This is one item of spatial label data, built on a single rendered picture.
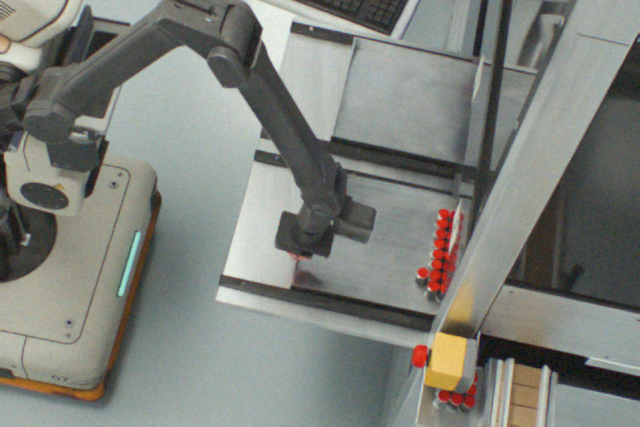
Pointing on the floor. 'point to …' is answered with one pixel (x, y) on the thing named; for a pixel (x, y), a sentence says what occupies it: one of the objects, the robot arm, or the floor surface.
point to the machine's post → (541, 147)
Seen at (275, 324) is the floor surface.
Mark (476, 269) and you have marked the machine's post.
